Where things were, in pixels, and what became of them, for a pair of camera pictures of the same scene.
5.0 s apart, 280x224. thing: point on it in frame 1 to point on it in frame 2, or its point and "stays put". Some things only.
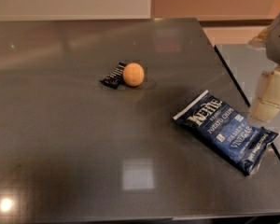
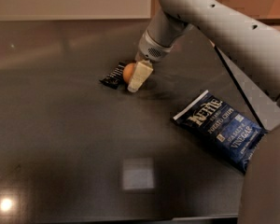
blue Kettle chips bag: (228, 131) stays put
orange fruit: (133, 75) stays put
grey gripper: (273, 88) to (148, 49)
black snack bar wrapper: (116, 78) stays put
